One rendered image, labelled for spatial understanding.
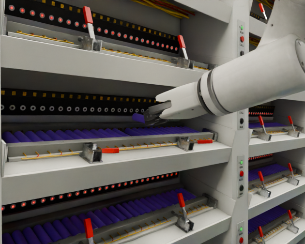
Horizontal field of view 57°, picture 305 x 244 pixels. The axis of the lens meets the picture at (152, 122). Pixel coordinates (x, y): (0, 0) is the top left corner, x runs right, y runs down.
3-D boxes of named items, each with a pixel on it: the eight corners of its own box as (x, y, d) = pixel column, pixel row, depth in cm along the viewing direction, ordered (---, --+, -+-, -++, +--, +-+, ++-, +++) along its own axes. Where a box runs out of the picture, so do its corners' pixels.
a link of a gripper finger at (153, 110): (189, 97, 52) (185, 104, 58) (148, 103, 52) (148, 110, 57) (190, 103, 52) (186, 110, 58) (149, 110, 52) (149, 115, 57)
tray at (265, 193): (311, 189, 130) (320, 160, 127) (244, 221, 89) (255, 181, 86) (269, 171, 144) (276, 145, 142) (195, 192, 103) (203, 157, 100)
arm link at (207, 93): (235, 69, 53) (221, 75, 55) (206, 63, 47) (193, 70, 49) (245, 113, 51) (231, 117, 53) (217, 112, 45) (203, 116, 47)
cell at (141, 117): (130, 118, 66) (148, 123, 62) (134, 111, 67) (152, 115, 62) (135, 121, 68) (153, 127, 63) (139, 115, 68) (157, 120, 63)
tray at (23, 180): (228, 161, 82) (236, 130, 80) (-1, 206, 41) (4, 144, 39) (178, 139, 96) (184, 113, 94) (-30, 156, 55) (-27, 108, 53)
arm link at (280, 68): (227, 59, 52) (205, 75, 45) (302, 24, 42) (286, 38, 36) (247, 99, 53) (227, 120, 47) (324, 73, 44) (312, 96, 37)
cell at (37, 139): (33, 139, 57) (46, 150, 52) (23, 139, 55) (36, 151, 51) (34, 130, 56) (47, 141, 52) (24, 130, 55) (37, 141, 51)
